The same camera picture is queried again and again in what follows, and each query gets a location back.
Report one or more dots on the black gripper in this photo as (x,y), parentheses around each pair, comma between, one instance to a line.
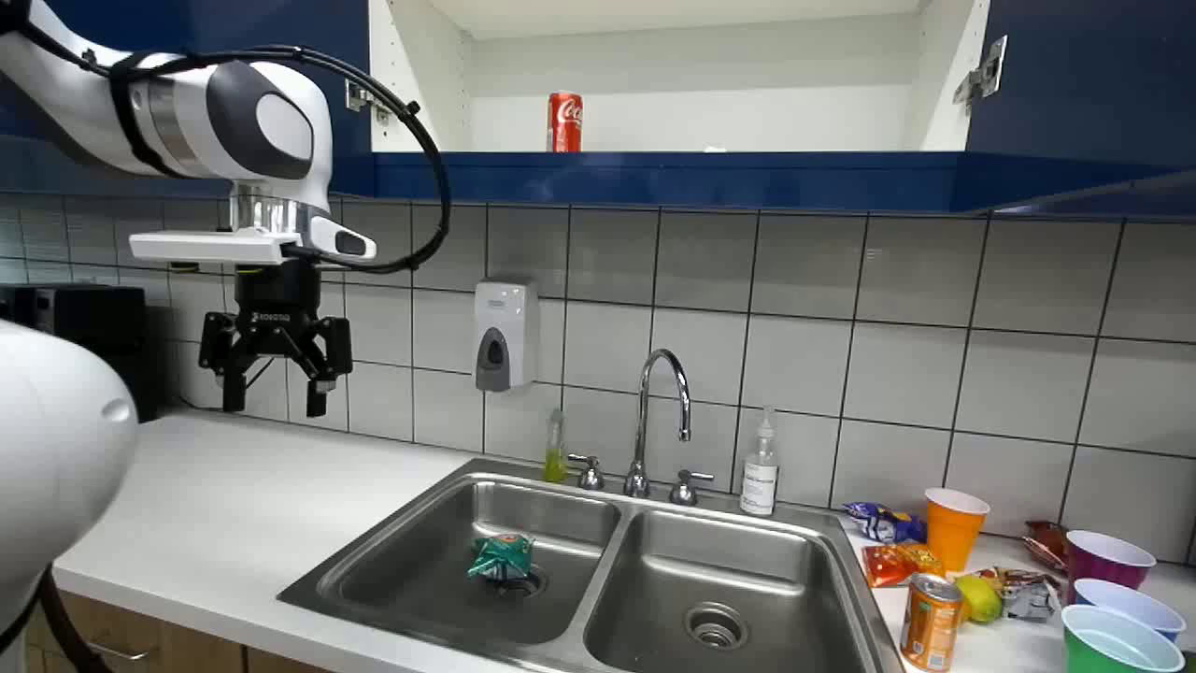
(279,327)

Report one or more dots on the red soda can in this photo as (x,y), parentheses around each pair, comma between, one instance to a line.
(567,121)

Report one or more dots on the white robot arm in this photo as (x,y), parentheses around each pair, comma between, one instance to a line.
(189,112)

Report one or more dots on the wooden base cabinet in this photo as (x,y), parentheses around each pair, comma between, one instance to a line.
(172,648)

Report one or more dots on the metal cabinet hinge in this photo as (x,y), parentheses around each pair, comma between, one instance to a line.
(984,72)
(371,99)

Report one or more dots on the blue open cabinet door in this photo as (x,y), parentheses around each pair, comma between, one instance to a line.
(336,37)
(1097,77)

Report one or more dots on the stainless steel double sink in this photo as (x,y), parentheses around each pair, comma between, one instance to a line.
(696,585)

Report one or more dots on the open white-lined blue cabinet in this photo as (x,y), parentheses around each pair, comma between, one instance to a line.
(696,180)

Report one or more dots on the orange soda can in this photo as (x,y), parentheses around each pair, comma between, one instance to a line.
(933,623)

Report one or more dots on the black countertop appliance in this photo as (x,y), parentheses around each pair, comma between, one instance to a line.
(99,337)

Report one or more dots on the green snack bag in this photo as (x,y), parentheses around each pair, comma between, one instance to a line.
(503,563)

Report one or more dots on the green dish soap bottle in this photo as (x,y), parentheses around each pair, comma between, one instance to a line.
(553,457)

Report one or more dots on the chrome gooseneck faucet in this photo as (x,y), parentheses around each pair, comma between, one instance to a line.
(645,424)

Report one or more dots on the clear pump sanitizer bottle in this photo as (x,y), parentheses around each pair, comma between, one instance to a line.
(760,479)

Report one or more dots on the blue snack wrapper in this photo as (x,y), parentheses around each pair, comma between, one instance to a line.
(880,521)

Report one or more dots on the orange chip bag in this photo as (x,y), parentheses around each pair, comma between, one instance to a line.
(895,563)

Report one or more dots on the orange plastic cup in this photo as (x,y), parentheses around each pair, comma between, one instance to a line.
(955,527)

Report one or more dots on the yellow-green toy fruit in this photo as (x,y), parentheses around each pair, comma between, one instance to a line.
(980,598)

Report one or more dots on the silver snack wrapper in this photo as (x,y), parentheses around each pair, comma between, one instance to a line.
(1027,598)

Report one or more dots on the red-brown snack bag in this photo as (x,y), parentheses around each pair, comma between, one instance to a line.
(1042,545)

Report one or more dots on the green bowl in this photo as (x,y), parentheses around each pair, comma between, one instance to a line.
(1107,644)

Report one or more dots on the blue plastic cup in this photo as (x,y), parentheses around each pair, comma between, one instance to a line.
(1135,603)

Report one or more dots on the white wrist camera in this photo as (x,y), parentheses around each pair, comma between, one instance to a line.
(225,244)

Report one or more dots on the white wall soap dispenser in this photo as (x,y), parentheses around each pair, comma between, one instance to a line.
(503,333)

